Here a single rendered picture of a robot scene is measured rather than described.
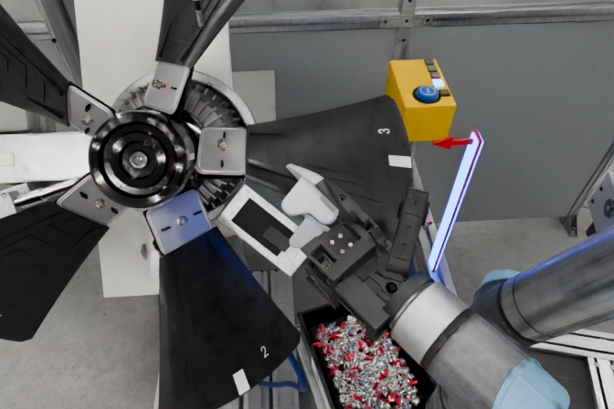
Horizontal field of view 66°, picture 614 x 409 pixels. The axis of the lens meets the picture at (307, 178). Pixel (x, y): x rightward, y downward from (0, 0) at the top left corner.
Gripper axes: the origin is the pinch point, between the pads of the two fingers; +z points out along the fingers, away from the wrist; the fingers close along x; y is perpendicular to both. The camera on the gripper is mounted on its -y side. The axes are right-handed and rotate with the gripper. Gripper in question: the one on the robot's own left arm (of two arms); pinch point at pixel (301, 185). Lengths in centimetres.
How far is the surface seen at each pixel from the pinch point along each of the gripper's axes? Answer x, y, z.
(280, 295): 112, -12, 41
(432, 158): 83, -79, 31
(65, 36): 12, 5, 80
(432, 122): 18.9, -36.8, 6.4
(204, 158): -1.7, 6.9, 11.4
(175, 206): 4.0, 12.8, 12.0
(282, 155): -0.2, -1.5, 5.5
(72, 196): -0.8, 22.5, 18.9
